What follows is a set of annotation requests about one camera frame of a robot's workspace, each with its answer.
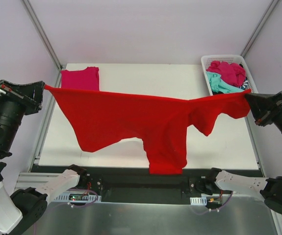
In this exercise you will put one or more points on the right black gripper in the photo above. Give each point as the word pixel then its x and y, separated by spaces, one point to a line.
pixel 270 112

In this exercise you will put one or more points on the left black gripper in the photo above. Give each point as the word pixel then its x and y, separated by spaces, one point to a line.
pixel 19 97

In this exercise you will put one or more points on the red t shirt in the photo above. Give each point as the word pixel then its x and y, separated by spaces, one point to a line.
pixel 100 119

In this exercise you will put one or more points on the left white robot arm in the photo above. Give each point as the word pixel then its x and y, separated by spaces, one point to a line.
pixel 24 207

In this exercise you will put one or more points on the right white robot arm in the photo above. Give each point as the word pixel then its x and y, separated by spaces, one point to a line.
pixel 268 190

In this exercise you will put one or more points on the striped garment in basket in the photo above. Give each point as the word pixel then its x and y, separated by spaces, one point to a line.
pixel 245 84

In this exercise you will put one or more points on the crumpled magenta t shirt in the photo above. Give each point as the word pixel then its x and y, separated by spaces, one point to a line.
pixel 233 74

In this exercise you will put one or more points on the teal t shirt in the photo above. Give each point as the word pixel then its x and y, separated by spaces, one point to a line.
pixel 218 85

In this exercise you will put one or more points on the black garment in basket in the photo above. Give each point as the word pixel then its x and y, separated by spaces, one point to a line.
pixel 216 93

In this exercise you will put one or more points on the folded magenta t shirt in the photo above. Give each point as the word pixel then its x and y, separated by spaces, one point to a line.
pixel 86 79

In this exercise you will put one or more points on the left aluminium frame post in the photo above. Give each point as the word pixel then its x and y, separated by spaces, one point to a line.
pixel 41 33

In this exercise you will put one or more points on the aluminium frame post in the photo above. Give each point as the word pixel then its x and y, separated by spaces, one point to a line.
pixel 272 6
pixel 41 33

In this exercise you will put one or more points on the aluminium rail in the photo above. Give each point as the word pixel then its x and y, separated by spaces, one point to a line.
pixel 32 179

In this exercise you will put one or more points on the right aluminium frame post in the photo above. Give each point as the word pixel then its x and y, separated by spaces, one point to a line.
pixel 272 6

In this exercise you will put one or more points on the left white cable duct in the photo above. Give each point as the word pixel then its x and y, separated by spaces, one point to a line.
pixel 76 197

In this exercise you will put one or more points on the white cable duct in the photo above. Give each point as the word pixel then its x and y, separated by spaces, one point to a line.
pixel 76 197
pixel 198 201

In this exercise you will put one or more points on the right white cable duct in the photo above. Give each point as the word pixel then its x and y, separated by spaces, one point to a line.
pixel 198 201

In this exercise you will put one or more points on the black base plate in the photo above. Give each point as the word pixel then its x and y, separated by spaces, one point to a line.
pixel 137 185

